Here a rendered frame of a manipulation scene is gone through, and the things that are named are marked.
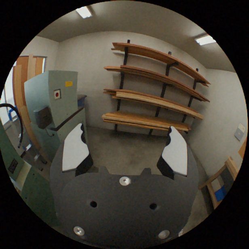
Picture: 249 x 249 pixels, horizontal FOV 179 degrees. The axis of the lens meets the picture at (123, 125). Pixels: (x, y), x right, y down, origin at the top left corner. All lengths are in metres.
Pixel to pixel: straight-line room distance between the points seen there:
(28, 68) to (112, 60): 1.97
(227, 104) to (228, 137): 0.78
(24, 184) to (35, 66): 2.19
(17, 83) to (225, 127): 4.47
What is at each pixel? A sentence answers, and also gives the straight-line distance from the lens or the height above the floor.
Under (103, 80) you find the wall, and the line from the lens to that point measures 1.95.
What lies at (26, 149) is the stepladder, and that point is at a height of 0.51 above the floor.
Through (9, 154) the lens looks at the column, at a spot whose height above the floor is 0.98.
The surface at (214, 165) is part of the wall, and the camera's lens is 2.62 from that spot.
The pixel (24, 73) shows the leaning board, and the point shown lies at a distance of 2.25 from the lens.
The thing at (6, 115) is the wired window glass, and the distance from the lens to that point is 2.27.
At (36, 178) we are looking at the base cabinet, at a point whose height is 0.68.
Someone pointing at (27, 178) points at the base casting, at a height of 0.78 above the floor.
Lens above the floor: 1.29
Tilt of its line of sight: 30 degrees down
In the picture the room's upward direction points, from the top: 9 degrees clockwise
